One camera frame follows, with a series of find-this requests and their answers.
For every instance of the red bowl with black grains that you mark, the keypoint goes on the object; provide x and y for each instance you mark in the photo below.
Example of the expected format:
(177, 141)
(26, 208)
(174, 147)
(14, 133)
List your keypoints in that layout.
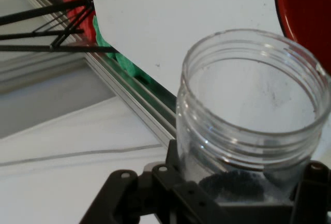
(307, 9)

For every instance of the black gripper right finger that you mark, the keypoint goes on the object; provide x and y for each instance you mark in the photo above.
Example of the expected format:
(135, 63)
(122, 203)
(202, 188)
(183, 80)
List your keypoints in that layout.
(314, 195)

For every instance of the aluminium rail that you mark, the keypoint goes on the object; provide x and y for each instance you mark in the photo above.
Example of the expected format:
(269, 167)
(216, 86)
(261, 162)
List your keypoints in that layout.
(134, 97)

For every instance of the black tripod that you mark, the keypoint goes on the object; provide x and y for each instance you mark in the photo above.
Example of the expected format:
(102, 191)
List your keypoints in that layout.
(38, 12)

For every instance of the clear plastic jar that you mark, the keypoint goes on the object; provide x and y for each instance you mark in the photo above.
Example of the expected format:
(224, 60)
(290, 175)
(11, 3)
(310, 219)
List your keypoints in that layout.
(248, 141)

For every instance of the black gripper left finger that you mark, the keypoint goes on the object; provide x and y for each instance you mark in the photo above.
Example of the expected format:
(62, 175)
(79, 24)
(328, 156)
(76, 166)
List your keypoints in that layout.
(160, 195)

